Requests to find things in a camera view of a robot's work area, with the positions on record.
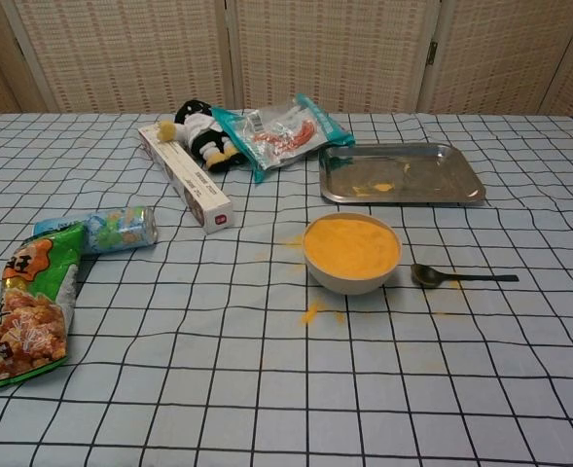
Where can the rectangular metal tray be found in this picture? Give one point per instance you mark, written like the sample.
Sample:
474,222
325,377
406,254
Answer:
412,168

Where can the light blue wrapped packet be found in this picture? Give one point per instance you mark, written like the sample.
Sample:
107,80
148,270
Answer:
120,228

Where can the long white cardboard box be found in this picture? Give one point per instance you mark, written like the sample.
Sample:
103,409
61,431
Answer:
193,185

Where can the blue checked tablecloth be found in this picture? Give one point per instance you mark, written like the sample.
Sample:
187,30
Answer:
218,365

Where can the yellow turmeric powder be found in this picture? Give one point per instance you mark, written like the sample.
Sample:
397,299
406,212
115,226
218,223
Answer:
312,313

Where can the beige woven folding screen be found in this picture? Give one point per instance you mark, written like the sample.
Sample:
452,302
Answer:
120,48

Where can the teal clear snack bag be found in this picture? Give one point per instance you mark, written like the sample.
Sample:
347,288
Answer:
276,136

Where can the white round bowl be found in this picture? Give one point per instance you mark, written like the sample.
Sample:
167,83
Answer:
349,285

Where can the black white plush doll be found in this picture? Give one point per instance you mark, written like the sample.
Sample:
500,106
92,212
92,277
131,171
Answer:
201,126

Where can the metal screen hinge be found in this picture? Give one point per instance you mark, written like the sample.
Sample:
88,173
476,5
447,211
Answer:
432,52

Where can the green snack bag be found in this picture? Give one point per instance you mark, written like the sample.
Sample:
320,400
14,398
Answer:
28,316

